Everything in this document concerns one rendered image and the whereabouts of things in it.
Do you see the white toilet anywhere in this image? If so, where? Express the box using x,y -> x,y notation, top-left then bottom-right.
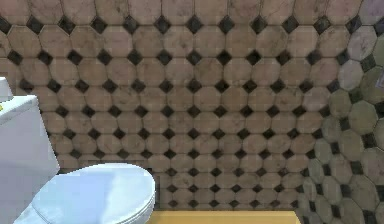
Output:
0,94 -> 157,224

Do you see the white roll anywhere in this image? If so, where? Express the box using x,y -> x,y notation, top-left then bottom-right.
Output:
0,76 -> 14,103

